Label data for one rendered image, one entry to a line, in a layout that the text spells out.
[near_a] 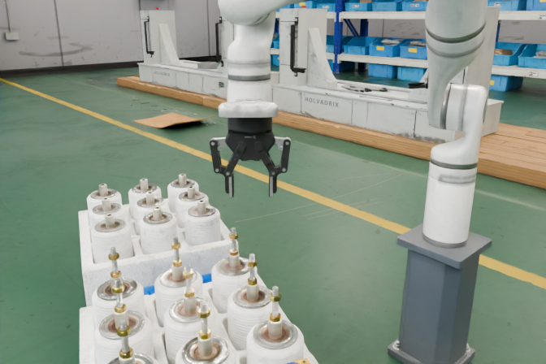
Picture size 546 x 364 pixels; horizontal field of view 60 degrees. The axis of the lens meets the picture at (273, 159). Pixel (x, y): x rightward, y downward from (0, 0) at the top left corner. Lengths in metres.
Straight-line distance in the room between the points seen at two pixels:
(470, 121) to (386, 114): 1.94
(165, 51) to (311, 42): 2.06
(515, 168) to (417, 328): 1.48
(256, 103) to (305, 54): 2.75
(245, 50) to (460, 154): 0.47
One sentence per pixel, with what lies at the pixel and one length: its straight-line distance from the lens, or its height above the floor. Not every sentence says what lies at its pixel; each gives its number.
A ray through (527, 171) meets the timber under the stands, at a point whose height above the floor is 0.06.
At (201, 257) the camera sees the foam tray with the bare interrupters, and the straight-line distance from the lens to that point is 1.27.
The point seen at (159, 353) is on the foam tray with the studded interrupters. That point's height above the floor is 0.18.
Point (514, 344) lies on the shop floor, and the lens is 1.35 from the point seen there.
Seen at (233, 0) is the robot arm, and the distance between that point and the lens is 0.73.
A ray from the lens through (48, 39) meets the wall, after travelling 7.03.
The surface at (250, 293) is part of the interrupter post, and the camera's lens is 0.91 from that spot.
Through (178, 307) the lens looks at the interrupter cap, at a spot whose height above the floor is 0.25.
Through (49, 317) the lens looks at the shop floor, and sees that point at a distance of 1.43.
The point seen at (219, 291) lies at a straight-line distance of 1.01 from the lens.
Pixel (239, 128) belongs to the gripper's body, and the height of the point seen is 0.59.
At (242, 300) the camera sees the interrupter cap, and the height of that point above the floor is 0.25.
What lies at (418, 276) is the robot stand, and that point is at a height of 0.23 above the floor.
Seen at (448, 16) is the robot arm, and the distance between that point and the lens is 0.77.
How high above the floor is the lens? 0.76
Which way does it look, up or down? 17 degrees down
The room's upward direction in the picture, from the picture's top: straight up
